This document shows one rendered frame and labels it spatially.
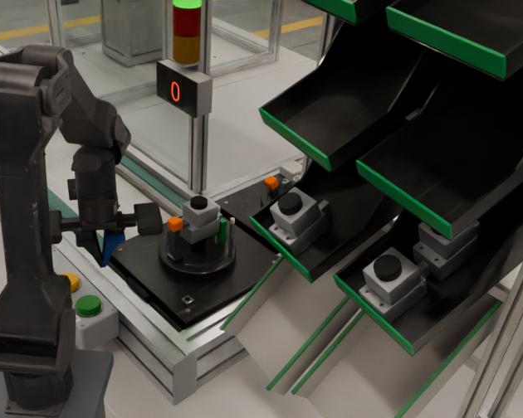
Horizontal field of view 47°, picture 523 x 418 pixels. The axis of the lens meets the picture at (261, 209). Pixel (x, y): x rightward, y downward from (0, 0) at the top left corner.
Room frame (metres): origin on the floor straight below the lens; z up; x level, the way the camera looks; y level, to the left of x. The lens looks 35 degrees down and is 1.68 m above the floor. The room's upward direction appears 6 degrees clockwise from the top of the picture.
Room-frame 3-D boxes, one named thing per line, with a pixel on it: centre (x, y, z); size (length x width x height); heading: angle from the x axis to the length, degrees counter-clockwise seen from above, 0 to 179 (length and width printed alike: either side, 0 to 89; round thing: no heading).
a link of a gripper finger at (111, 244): (0.73, 0.23, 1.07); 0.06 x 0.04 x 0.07; 19
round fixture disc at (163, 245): (0.85, 0.11, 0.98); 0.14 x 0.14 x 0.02
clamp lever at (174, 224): (0.82, 0.14, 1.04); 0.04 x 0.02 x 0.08; 137
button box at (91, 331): (0.75, 0.32, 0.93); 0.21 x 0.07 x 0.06; 47
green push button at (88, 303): (0.70, 0.27, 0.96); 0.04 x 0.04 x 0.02
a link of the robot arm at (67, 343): (0.46, 0.25, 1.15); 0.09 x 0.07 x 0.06; 90
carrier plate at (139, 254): (0.85, 0.11, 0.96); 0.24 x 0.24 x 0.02; 47
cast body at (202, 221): (0.86, 0.10, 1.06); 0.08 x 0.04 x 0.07; 137
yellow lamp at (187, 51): (1.07, 0.17, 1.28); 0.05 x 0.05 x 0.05
